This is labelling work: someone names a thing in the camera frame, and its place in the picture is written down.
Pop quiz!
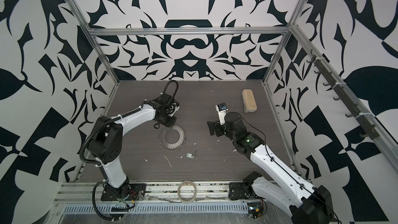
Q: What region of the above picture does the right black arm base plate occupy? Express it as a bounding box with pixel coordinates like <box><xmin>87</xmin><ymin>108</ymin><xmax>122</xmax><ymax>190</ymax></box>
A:
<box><xmin>228</xmin><ymin>172</ymin><xmax>262</xmax><ymax>201</ymax></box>

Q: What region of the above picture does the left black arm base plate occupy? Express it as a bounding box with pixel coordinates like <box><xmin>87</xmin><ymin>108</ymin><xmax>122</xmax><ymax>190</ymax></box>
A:
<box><xmin>101</xmin><ymin>183</ymin><xmax>147</xmax><ymax>201</ymax></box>

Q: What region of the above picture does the black wall hook rail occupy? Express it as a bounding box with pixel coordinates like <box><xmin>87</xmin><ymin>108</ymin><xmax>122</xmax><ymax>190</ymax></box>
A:
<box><xmin>308</xmin><ymin>51</ymin><xmax>380</xmax><ymax>140</ymax></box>

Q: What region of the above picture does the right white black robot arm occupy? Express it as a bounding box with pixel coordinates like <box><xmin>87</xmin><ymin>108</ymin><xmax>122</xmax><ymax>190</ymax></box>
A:
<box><xmin>207</xmin><ymin>111</ymin><xmax>335</xmax><ymax>224</ymax></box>

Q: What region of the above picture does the mint green key tag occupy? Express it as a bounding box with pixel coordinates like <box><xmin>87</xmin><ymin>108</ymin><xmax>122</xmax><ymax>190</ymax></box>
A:
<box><xmin>186</xmin><ymin>153</ymin><xmax>194</xmax><ymax>159</ymax></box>

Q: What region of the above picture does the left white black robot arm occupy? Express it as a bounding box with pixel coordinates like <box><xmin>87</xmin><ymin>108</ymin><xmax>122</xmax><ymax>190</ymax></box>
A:
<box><xmin>82</xmin><ymin>101</ymin><xmax>179</xmax><ymax>191</ymax></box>

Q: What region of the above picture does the black corrugated cable conduit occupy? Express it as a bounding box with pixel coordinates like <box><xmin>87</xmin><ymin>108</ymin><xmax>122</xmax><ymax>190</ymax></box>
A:
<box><xmin>79</xmin><ymin>80</ymin><xmax>180</xmax><ymax>222</ymax></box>

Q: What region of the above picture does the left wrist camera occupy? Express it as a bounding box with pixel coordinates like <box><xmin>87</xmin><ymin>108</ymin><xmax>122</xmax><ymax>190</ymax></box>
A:
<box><xmin>160</xmin><ymin>93</ymin><xmax>179</xmax><ymax>108</ymax></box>

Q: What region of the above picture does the beige sponge block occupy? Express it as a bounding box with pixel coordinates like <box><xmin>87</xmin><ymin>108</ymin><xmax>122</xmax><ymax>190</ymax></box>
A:
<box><xmin>242</xmin><ymin>89</ymin><xmax>257</xmax><ymax>113</ymax></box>

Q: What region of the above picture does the small electronics board right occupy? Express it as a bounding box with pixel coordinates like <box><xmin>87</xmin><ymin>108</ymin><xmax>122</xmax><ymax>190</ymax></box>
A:
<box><xmin>247</xmin><ymin>200</ymin><xmax>267</xmax><ymax>219</ymax></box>

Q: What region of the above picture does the white slotted cable duct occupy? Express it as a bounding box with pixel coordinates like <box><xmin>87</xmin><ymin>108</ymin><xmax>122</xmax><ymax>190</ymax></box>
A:
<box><xmin>63</xmin><ymin>202</ymin><xmax>249</xmax><ymax>215</ymax></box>

